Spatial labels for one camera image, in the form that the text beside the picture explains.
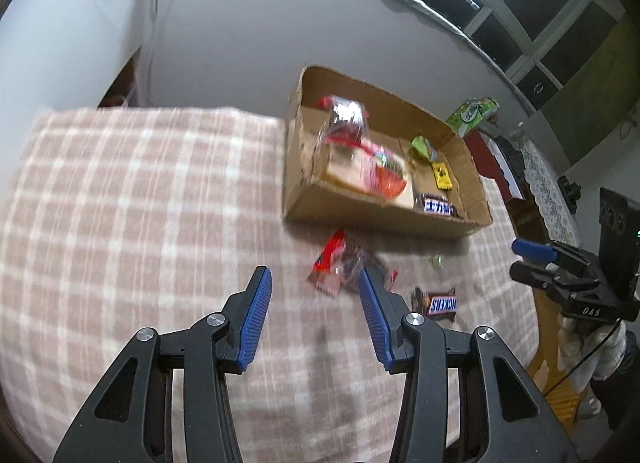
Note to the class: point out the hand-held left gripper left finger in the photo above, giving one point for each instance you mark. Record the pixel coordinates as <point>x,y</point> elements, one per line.
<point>255,313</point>

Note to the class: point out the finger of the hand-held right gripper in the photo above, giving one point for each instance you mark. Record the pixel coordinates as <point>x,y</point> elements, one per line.
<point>530,275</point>
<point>532,249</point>

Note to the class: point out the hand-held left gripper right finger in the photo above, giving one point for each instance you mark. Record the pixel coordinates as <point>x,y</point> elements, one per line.
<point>372,313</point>

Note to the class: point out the large brown chocolate bar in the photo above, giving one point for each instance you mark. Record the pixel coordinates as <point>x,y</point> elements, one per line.
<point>442,304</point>

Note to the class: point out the small red snack packet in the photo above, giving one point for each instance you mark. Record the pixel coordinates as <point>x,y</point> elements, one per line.
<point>331,250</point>

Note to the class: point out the tiny green candy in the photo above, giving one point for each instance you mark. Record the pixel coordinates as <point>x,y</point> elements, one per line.
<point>436,262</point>

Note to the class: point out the blue label chocolate bar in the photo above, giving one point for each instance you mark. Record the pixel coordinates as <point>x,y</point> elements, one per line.
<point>436,205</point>

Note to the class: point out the cardboard box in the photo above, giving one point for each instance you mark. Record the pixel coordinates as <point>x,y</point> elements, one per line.
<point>350,205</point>

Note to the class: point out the small yellow snack packet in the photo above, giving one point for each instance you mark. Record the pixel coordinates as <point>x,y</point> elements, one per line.
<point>442,175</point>

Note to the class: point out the green candy wrapper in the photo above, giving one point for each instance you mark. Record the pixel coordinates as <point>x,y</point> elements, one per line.
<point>422,148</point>

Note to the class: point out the pink white bread package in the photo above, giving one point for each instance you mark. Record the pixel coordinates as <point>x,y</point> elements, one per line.
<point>350,163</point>

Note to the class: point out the clear snack packet red ends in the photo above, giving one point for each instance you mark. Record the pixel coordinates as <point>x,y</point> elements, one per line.
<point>345,115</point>

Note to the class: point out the person's right forearm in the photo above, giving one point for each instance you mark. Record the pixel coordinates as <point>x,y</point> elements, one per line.
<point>625,388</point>

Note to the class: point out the person's right hand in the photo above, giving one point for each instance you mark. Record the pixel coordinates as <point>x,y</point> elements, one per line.
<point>582,343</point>

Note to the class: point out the white lace tablecloth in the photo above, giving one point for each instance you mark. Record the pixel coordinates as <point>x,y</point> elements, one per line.
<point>547,193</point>

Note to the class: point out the dark figurine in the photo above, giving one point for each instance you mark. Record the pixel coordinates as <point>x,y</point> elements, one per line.
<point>570,190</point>

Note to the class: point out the olive curtain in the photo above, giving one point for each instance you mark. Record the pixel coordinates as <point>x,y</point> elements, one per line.
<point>600,108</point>

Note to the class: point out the green paper bag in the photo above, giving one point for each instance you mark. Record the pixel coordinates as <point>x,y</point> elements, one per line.
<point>470,115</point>

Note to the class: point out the pink checked tablecloth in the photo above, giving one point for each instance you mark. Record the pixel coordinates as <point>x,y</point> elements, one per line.
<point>125,218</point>

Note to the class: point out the white framed window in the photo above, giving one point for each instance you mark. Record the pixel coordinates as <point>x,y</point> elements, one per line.
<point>492,3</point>

